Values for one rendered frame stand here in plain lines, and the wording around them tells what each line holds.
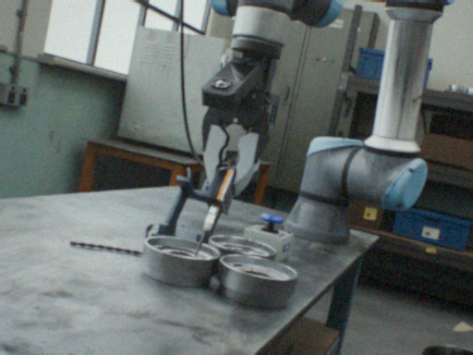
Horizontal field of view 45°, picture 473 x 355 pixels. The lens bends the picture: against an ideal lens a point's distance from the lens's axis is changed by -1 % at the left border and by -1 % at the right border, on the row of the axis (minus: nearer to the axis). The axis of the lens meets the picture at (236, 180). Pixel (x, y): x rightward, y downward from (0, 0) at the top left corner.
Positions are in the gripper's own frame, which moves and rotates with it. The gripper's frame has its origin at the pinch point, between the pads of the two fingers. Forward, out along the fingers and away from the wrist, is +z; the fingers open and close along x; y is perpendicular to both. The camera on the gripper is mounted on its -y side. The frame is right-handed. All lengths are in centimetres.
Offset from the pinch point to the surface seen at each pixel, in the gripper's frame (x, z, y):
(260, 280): -9.7, 9.6, -8.3
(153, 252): 4.6, 9.7, -9.2
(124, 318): 0.1, 13.3, -23.9
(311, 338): -10, 38, 59
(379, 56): 19, -74, 351
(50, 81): 151, -10, 164
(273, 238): -4.6, 9.2, 18.3
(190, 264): -0.5, 10.1, -8.6
